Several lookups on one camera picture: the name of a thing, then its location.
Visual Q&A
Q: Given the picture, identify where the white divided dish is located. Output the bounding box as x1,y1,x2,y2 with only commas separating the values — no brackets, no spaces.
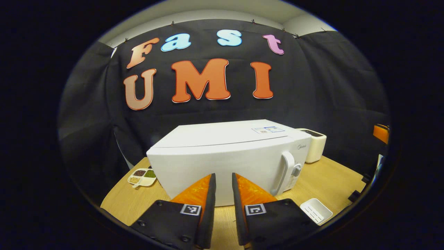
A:
127,168,157,189

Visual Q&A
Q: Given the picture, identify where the white rectangular plastic tray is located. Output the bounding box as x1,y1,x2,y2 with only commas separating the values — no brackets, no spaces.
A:
300,198,333,225

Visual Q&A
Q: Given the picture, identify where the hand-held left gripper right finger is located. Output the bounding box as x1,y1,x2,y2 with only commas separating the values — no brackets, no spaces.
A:
231,172,320,250

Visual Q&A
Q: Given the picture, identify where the white microwave oven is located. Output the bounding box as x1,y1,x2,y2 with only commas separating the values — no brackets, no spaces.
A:
146,119,312,207

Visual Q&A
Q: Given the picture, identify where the cream toaster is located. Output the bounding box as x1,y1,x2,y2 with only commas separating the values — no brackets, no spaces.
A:
297,128,327,164

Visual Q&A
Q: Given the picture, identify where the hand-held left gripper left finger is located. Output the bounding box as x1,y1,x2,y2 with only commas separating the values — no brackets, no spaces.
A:
130,173,217,250

